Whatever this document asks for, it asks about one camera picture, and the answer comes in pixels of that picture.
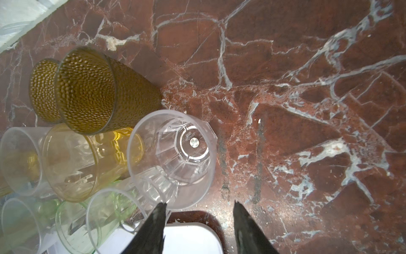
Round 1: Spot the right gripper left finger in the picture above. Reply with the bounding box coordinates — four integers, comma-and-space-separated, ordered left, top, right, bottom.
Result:
122, 203, 167, 254

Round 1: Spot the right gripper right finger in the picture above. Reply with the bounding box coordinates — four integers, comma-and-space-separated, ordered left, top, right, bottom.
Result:
233, 201, 279, 254

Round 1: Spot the clear faceted cup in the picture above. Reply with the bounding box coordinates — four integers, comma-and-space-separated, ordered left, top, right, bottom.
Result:
1, 127, 53, 197
1, 196, 60, 254
86, 178, 171, 254
127, 110, 218, 211

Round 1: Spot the yellow transparent plastic cup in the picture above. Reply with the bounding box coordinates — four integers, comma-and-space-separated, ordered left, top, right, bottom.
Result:
42, 123, 133, 203

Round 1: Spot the lilac plastic tray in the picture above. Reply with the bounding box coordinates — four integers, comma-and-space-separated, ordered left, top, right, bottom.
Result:
47, 222, 225, 254

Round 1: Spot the small green plastic cup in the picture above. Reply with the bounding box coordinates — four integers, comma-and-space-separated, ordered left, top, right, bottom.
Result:
56, 190, 139, 254

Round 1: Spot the amber dimpled cup right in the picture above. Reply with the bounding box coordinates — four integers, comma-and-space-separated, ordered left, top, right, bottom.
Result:
55, 47, 162, 135

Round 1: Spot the amber dimpled cup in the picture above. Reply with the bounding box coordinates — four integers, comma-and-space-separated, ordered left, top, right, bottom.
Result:
55, 47, 162, 135
29, 58, 62, 124

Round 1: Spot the amber dimpled cup left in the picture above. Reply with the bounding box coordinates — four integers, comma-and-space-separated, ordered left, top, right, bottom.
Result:
29, 58, 62, 124

